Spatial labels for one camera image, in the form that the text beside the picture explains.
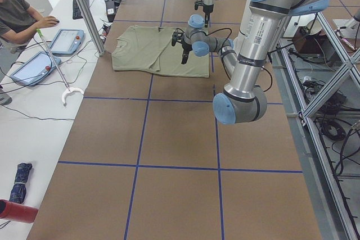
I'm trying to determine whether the person's hand on mouse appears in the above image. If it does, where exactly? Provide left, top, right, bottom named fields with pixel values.
left=37, top=16, right=60, bottom=29

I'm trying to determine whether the folded dark blue umbrella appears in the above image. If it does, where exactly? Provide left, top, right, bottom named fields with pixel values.
left=9, top=163, right=33, bottom=204

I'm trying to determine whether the lower blue teach pendant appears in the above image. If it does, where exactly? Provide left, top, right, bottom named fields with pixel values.
left=10, top=52, right=56, bottom=87

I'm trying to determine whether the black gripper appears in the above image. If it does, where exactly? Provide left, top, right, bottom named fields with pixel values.
left=181, top=40, right=192, bottom=65
left=203, top=4, right=214, bottom=28

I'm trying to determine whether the reacher grabber stick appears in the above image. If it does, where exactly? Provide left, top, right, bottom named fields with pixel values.
left=36, top=29, right=84, bottom=107

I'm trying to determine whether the upper blue teach pendant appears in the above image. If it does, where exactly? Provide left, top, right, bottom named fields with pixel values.
left=49, top=29, right=84, bottom=56

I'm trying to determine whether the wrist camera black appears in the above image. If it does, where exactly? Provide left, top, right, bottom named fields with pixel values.
left=194, top=0, right=204, bottom=11
left=171, top=28, right=183, bottom=47

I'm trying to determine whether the red cylinder bottle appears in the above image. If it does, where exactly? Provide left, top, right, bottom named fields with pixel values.
left=1, top=200, right=38, bottom=223

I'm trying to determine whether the olive green long-sleeve shirt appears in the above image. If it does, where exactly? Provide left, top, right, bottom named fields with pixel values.
left=111, top=25, right=209, bottom=78

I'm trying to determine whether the aluminium frame post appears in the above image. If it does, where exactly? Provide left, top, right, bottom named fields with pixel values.
left=76, top=0, right=105, bottom=56

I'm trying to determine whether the blue teach pendant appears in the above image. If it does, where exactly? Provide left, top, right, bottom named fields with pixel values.
left=49, top=29, right=84, bottom=56
left=10, top=52, right=56, bottom=87

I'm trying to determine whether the black keyboard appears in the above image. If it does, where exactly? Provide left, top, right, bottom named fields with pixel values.
left=72, top=0, right=89, bottom=20

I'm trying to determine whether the seated person grey shirt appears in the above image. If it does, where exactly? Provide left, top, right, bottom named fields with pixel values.
left=1, top=0, right=46, bottom=47

